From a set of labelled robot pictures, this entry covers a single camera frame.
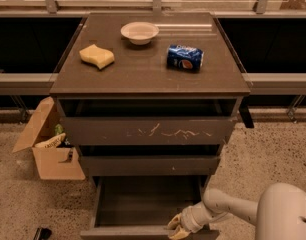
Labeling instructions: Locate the yellow sponge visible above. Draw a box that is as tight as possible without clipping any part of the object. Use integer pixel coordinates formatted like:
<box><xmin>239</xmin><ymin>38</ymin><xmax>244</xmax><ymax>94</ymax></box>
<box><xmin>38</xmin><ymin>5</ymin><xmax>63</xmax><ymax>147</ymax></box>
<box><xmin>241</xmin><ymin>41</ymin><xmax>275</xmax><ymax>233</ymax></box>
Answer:
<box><xmin>79</xmin><ymin>44</ymin><xmax>115</xmax><ymax>70</ymax></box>

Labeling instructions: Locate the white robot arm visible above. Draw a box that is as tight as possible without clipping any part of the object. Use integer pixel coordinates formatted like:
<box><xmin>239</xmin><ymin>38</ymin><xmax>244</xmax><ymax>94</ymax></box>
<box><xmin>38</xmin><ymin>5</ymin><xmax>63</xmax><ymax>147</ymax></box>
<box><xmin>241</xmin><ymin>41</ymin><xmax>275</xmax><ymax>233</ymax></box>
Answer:
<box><xmin>167</xmin><ymin>183</ymin><xmax>306</xmax><ymax>240</ymax></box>

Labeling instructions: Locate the small black floor object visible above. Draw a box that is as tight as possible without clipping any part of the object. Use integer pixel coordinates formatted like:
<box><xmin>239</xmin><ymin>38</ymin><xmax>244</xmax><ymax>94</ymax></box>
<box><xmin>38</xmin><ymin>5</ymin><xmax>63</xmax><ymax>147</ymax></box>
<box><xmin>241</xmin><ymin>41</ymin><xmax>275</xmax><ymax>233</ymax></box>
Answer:
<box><xmin>33</xmin><ymin>227</ymin><xmax>52</xmax><ymax>240</ymax></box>

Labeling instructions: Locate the open cardboard box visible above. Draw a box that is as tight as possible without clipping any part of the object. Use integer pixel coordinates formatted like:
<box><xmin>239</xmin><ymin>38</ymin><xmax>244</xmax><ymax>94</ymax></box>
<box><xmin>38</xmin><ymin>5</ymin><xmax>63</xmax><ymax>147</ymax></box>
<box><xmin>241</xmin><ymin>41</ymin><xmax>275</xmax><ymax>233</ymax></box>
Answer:
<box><xmin>13</xmin><ymin>97</ymin><xmax>85</xmax><ymax>180</ymax></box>

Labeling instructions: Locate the grey bottom drawer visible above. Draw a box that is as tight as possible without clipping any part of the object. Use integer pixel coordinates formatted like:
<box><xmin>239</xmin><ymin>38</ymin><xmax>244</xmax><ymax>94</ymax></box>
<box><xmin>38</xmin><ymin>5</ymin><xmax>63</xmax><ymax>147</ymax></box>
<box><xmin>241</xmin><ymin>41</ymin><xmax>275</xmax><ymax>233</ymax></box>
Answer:
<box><xmin>80</xmin><ymin>176</ymin><xmax>209</xmax><ymax>240</ymax></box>

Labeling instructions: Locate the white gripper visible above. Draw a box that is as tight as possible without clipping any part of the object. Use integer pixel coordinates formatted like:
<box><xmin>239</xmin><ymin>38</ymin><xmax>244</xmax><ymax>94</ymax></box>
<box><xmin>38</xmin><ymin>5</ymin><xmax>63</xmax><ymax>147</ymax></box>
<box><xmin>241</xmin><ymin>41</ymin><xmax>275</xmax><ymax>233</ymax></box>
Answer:
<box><xmin>167</xmin><ymin>202</ymin><xmax>214</xmax><ymax>240</ymax></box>

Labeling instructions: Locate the grey top drawer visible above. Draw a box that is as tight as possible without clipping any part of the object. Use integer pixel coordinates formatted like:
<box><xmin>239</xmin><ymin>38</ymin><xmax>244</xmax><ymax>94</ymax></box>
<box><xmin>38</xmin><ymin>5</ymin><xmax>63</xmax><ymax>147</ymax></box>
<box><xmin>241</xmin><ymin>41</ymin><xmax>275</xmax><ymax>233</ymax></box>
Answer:
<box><xmin>61</xmin><ymin>117</ymin><xmax>235</xmax><ymax>146</ymax></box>

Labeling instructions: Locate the grey middle drawer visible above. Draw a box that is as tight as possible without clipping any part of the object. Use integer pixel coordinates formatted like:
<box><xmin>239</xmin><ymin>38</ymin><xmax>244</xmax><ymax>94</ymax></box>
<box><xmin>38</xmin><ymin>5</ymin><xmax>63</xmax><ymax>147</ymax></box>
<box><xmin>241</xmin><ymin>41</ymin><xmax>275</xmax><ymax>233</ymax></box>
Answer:
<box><xmin>80</xmin><ymin>156</ymin><xmax>220</xmax><ymax>176</ymax></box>

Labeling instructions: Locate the white ceramic bowl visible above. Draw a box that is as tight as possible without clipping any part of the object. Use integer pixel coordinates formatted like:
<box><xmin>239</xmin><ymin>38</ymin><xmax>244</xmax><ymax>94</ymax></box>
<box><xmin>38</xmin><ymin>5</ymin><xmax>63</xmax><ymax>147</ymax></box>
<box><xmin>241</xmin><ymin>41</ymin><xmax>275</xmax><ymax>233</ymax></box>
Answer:
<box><xmin>121</xmin><ymin>22</ymin><xmax>159</xmax><ymax>45</ymax></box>

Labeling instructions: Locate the blue pepsi can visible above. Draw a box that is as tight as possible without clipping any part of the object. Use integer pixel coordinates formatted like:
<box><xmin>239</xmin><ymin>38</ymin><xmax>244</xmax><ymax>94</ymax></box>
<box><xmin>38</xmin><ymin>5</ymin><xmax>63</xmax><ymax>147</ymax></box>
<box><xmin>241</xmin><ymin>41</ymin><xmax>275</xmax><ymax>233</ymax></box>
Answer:
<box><xmin>167</xmin><ymin>44</ymin><xmax>204</xmax><ymax>71</ymax></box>

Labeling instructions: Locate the grey drawer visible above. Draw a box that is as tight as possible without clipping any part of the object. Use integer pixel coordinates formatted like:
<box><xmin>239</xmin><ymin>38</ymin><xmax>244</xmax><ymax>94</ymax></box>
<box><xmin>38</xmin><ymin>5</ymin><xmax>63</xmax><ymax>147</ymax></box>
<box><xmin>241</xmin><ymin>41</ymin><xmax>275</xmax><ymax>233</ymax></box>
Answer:
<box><xmin>61</xmin><ymin>117</ymin><xmax>235</xmax><ymax>146</ymax></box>
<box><xmin>80</xmin><ymin>156</ymin><xmax>220</xmax><ymax>176</ymax></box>
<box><xmin>80</xmin><ymin>176</ymin><xmax>209</xmax><ymax>240</ymax></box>

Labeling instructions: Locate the dark grey drawer cabinet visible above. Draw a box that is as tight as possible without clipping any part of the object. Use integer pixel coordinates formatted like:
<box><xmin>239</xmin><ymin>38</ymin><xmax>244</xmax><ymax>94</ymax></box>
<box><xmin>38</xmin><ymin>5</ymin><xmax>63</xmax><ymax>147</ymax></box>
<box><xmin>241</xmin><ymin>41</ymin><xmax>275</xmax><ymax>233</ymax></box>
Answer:
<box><xmin>49</xmin><ymin>11</ymin><xmax>256</xmax><ymax>185</ymax></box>

